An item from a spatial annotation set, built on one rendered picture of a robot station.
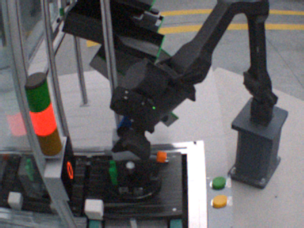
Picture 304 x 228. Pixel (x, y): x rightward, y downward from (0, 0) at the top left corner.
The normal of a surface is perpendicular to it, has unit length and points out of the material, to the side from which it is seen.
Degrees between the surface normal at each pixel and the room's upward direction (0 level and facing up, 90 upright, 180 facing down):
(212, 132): 0
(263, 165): 90
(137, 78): 46
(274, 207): 0
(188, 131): 0
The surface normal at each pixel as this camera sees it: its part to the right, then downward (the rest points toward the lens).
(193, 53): -0.63, -0.42
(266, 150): 0.15, 0.58
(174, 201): -0.08, -0.80
